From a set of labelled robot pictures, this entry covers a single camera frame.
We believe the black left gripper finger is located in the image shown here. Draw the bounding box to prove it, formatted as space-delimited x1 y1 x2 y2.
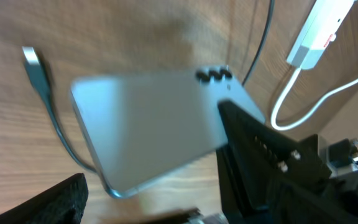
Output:
0 173 88 224

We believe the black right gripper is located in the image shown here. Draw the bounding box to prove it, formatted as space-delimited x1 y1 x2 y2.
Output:
216 100 358 223

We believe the Galaxy S25 smartphone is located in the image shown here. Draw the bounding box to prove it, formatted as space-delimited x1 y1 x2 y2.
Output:
70 65 265 198

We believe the black USB charging cable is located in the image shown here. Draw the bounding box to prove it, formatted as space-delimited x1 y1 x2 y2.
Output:
22 45 98 174

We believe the white power strip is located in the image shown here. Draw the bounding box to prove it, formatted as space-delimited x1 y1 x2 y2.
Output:
287 0 355 70

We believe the white power strip cable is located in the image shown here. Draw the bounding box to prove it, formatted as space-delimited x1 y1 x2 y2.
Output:
270 62 358 131

